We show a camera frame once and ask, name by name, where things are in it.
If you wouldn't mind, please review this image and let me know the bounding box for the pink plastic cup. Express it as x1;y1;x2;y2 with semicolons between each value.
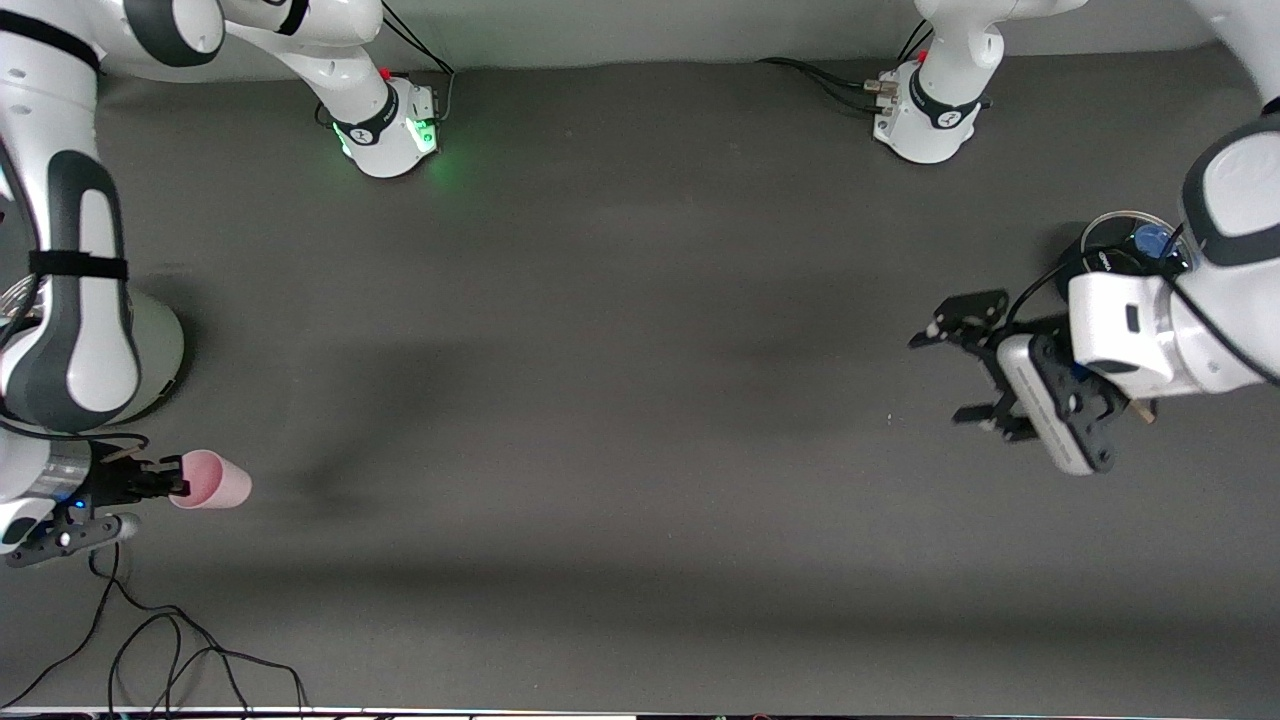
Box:
168;449;253;511

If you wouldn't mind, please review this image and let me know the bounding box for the dark pot with glass lid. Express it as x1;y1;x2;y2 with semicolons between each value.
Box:
1058;210;1196;291

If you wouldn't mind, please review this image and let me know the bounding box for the silver pot with glass lid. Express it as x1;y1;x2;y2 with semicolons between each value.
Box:
0;280;186;426

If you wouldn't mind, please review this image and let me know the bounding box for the dark grey table cloth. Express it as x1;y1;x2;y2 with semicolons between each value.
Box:
0;45;1280;713

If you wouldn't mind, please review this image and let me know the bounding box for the thin black loose cable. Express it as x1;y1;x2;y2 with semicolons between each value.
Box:
0;545;306;713

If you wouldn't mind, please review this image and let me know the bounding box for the black left arm base cable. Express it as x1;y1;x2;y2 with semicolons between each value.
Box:
755;57;896;113

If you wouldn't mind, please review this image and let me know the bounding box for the black arm base cable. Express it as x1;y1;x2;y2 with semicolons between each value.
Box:
755;57;896;113
375;5;456;126

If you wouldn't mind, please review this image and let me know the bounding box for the black right arm base cable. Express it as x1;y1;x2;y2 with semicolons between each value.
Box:
375;5;456;126

